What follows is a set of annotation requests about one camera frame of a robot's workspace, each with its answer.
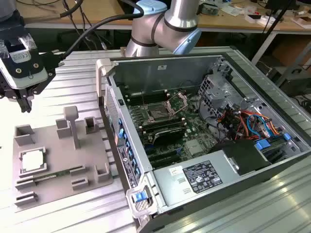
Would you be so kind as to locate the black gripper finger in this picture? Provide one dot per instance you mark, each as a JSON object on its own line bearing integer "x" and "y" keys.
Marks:
{"x": 7, "y": 91}
{"x": 42, "y": 85}

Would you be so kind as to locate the silver CPU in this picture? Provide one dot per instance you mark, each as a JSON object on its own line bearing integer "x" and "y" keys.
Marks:
{"x": 32, "y": 160}

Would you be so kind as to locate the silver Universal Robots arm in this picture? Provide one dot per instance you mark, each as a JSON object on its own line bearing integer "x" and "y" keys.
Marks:
{"x": 179, "y": 14}

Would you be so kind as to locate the black RAM slot bank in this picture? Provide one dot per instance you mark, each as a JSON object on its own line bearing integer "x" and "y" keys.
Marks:
{"x": 162, "y": 123}
{"x": 155, "y": 95}

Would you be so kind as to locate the CPU socket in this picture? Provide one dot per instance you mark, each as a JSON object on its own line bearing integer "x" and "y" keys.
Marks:
{"x": 156, "y": 112}

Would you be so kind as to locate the black expansion slot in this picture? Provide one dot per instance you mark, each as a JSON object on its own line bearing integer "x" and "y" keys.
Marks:
{"x": 162, "y": 154}
{"x": 166, "y": 162}

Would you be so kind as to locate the gray parts rack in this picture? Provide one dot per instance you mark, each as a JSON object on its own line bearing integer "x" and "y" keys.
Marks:
{"x": 63, "y": 155}

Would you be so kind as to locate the green RAM stick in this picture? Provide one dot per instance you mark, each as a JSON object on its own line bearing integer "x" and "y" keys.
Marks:
{"x": 60, "y": 173}

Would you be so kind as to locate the thin locking lever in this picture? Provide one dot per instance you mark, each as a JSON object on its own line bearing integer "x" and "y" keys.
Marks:
{"x": 143, "y": 98}

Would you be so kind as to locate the open PC case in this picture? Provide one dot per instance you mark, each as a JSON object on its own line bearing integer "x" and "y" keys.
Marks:
{"x": 136, "y": 145}

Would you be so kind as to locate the black expansion card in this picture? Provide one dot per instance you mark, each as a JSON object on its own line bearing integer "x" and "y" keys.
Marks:
{"x": 167, "y": 137}

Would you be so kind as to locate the blue case latch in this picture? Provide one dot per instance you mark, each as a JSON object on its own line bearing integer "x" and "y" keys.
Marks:
{"x": 140, "y": 196}

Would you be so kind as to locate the green motherboard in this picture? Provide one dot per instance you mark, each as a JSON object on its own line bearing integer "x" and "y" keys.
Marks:
{"x": 194, "y": 126}

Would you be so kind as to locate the gray power supply unit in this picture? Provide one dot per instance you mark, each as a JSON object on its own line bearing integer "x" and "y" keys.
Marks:
{"x": 167, "y": 191}

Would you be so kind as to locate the silver chipset heatsink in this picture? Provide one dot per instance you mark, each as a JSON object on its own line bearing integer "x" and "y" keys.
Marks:
{"x": 196, "y": 148}

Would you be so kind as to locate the metal drive cage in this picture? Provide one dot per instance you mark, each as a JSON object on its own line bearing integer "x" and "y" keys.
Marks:
{"x": 218, "y": 97}

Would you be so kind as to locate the green circuit board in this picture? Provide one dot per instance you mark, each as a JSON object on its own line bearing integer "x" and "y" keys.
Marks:
{"x": 210, "y": 9}

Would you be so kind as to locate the wooden desk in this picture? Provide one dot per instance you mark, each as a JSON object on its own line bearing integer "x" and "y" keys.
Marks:
{"x": 230, "y": 23}

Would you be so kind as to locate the black fan shroud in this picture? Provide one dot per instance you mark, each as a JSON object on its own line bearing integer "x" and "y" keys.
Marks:
{"x": 243, "y": 155}

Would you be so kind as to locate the small white red box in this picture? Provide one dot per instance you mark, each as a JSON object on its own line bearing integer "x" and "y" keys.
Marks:
{"x": 252, "y": 18}

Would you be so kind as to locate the large blue drive latch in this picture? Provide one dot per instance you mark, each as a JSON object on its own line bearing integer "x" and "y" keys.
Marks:
{"x": 263, "y": 145}

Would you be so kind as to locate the black monitor stand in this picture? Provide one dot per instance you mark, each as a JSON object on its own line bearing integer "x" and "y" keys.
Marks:
{"x": 274, "y": 4}

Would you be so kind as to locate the disk bay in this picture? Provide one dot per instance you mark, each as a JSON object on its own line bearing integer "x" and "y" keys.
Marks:
{"x": 279, "y": 153}

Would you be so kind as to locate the small blue clip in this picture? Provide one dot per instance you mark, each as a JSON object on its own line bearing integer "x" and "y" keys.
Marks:
{"x": 286, "y": 136}

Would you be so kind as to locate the brown cardboard carton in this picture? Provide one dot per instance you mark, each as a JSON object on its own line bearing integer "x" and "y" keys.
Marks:
{"x": 291, "y": 53}

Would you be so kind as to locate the black case under desk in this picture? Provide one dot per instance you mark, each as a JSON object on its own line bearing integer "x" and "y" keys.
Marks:
{"x": 296, "y": 82}

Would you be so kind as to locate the open cardboard box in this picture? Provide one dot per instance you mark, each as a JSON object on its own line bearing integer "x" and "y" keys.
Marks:
{"x": 303, "y": 21}

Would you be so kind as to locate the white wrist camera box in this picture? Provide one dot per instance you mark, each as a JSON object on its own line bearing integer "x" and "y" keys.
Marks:
{"x": 24, "y": 70}

